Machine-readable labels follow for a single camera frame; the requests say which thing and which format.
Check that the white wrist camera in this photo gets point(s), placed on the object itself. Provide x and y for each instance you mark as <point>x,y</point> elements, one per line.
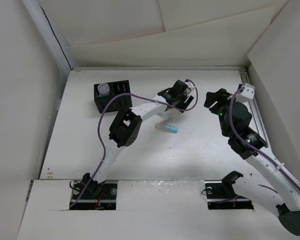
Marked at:
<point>246,94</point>
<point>191,84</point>

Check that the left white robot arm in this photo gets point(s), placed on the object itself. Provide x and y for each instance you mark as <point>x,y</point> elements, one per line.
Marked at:
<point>126,125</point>

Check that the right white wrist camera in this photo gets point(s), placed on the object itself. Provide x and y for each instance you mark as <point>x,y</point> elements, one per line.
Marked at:
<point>246,94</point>

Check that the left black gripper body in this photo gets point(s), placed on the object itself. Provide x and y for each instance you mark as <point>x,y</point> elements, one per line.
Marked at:
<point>180,97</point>

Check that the orange highlighter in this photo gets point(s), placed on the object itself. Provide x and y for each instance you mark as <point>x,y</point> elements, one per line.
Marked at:
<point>164,124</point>

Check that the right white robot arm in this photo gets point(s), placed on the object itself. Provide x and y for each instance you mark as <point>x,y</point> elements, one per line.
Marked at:
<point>284,200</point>

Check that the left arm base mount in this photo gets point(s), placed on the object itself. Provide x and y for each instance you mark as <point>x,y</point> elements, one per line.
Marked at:
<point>97,196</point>

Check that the aluminium rail right edge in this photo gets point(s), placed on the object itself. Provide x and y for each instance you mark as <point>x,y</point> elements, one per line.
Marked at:
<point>258,124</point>

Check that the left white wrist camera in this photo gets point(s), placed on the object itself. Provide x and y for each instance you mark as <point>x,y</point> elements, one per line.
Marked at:
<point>191,84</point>

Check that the aluminium rail edge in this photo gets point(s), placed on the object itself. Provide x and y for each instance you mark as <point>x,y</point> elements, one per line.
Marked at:
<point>165,68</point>
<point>258,124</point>

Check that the green highlighter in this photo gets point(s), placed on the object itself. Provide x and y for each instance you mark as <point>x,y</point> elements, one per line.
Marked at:
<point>163,115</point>

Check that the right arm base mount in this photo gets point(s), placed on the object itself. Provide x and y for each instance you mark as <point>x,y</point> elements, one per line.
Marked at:
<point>220,194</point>

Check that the blue highlighter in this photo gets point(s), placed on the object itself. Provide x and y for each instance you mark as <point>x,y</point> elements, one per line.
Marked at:
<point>168,129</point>

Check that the clear jar of paperclips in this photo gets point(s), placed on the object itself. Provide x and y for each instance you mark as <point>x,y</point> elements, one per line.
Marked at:
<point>103,90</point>

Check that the aluminium rail back edge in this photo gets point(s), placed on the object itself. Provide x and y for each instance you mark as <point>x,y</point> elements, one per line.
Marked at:
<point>165,68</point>

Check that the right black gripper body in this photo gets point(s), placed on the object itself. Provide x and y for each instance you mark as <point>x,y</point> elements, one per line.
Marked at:
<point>220,108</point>

